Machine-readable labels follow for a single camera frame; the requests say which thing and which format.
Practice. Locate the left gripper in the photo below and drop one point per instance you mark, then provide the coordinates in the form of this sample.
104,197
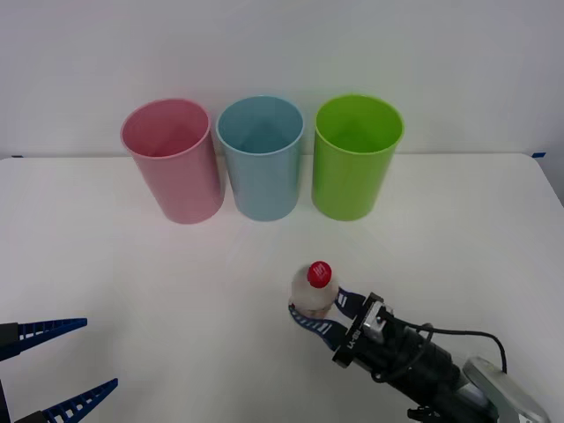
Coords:
2,398

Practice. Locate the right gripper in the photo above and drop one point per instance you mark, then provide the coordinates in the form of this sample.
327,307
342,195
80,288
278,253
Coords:
352,343

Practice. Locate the clear bottle with red cap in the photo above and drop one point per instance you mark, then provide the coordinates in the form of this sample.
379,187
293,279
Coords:
310,295

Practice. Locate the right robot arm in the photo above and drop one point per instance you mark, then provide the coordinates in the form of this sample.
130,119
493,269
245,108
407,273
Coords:
432,365

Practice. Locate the green plastic bin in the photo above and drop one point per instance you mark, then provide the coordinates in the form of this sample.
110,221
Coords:
348,185

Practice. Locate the pale blue plastic bin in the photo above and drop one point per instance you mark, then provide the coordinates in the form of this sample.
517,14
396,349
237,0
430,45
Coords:
264,185

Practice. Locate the pink plastic bin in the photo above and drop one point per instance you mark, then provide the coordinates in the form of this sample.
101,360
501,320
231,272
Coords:
185,185

